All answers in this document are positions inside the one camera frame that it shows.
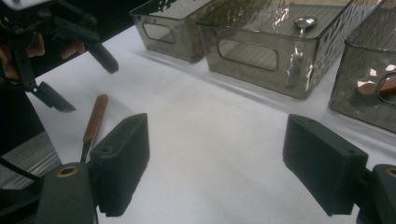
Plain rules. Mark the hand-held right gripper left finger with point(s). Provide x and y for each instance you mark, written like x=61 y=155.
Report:
x=121 y=165

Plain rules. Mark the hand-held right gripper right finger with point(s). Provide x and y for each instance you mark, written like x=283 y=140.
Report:
x=323 y=165

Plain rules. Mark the smoky clear plastic bin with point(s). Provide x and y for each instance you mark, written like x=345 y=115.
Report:
x=174 y=37
x=249 y=71
x=358 y=105

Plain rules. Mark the steel spoon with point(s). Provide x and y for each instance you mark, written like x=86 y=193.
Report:
x=305 y=22

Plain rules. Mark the metal floor rail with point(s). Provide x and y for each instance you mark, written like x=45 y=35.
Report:
x=28 y=161

